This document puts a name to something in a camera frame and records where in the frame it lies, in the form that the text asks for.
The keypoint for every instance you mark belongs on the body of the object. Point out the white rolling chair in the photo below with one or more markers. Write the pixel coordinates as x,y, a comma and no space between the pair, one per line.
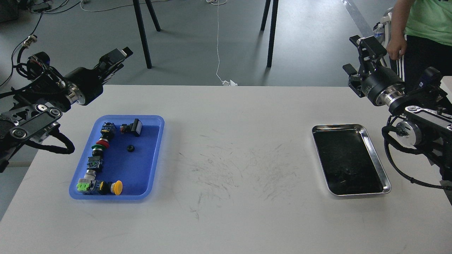
382,32

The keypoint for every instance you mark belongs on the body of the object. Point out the black rocker switch connector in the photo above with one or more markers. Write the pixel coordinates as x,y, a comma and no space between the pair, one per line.
134,128

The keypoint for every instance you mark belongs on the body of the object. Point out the black table leg left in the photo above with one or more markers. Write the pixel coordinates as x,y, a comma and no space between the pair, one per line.
141,27

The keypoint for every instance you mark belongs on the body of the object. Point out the black silver switch module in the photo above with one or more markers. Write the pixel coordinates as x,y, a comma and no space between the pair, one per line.
94,166

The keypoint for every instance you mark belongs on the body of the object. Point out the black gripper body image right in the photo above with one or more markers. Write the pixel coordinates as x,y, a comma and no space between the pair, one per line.
379,84

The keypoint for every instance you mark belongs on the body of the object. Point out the black table leg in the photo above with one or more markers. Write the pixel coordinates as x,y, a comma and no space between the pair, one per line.
141,27
273,22

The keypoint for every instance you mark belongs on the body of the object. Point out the green terminal block switch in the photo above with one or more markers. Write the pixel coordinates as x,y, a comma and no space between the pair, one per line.
88,186

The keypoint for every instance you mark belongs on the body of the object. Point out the person in green shirt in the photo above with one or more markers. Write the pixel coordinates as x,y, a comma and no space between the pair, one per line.
421,37

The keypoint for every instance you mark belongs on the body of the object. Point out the yellow push button switch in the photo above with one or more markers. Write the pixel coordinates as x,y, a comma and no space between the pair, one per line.
114,188

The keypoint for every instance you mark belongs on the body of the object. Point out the black table leg right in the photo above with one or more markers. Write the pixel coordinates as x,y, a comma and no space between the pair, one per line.
273,22

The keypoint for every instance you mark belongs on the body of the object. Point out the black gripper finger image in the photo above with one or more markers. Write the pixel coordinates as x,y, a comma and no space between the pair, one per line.
356,78
111,62
370,52

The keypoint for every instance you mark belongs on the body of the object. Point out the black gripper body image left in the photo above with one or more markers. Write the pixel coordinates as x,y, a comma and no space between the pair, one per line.
86,81

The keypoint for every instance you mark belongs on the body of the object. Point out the black yellow selector switch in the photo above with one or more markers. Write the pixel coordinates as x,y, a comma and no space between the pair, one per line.
108,130

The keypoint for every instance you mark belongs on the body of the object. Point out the red green push button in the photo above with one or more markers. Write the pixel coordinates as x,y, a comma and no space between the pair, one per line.
99,147

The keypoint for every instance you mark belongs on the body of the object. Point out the silver metal tray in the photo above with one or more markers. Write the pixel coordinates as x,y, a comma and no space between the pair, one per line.
348,146

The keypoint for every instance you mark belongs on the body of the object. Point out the blue plastic tray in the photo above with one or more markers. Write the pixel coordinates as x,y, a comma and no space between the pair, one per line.
135,169

